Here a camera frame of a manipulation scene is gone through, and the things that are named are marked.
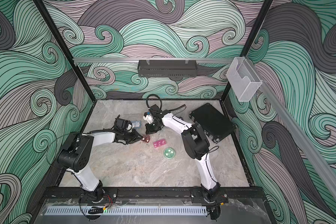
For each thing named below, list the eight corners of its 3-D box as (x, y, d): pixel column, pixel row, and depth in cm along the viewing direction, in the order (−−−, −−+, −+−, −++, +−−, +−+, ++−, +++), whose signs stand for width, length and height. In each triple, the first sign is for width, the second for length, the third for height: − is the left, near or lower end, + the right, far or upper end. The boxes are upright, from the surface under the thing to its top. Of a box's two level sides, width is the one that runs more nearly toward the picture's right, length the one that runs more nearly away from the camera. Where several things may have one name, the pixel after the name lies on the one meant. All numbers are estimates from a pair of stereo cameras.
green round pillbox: (164, 158, 89) (164, 157, 87) (164, 149, 93) (164, 147, 92) (174, 158, 89) (174, 157, 87) (174, 149, 93) (174, 147, 92)
